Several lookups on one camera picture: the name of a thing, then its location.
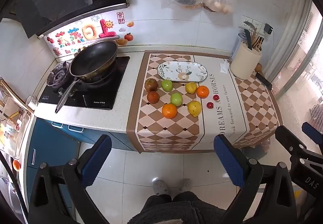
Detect black gas stove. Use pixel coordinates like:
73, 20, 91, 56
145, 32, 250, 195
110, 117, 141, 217
38, 56, 131, 110

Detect bundle of wooden chopsticks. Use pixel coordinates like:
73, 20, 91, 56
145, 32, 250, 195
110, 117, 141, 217
252, 30, 264, 52

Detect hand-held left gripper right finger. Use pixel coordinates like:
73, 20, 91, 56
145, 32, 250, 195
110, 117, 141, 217
214, 134, 298, 224

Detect sliding glass door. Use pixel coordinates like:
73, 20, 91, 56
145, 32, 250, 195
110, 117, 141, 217
265, 0, 323, 126

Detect black wok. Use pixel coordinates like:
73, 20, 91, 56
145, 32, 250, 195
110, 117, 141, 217
55, 40, 119, 114

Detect person's right grey slipper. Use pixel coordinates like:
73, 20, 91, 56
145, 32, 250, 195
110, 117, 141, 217
178, 178, 192, 192

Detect brown checkered table mat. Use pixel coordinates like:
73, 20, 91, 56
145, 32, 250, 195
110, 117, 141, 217
126, 50, 280, 154

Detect dark red apple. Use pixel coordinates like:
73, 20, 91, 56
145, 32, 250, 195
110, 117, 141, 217
147, 91, 160, 104

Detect floral oval plate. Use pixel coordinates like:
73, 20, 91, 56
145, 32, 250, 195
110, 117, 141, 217
157, 61, 209, 83

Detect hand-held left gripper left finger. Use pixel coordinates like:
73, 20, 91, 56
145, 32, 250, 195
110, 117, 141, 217
28, 134, 113, 224

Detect cream utensil holder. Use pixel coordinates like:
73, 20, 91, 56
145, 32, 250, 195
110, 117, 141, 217
229, 42, 262, 80

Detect dark purple green apple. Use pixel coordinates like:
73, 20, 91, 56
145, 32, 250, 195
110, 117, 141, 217
144, 78, 158, 92

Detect person's grey slipper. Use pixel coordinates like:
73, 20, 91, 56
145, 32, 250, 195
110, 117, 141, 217
152, 179, 169, 196
178, 178, 192, 192

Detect yellow lemon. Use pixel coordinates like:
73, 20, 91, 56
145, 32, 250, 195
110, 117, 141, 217
185, 82, 198, 94
187, 101, 202, 117

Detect dark handled knife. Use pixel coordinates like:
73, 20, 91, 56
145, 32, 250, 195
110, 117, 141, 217
243, 29, 253, 51

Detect grey spray can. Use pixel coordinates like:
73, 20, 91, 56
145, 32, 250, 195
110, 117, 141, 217
230, 33, 247, 60

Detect orange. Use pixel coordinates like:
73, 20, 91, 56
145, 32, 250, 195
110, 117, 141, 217
162, 103, 177, 119
196, 85, 210, 99

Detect white wall socket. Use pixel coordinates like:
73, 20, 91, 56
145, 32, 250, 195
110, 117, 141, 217
241, 15, 263, 36

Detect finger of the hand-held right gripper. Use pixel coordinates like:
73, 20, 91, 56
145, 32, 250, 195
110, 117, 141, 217
302, 122, 323, 154
275, 126, 308, 161

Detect black phone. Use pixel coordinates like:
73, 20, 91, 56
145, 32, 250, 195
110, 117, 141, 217
255, 72, 273, 91

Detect colourful wall stickers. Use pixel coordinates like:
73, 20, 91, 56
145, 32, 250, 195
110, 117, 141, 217
46, 12, 135, 57

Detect white cup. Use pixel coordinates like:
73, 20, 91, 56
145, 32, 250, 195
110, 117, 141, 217
26, 95, 38, 111

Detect metal ladle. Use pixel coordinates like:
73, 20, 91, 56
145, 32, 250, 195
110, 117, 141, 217
243, 21, 257, 32

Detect person's left grey slipper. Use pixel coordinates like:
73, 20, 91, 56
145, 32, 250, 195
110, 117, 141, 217
152, 179, 169, 196

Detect cluttered side shelf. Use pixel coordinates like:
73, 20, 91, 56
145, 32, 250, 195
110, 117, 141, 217
0, 76, 35, 155

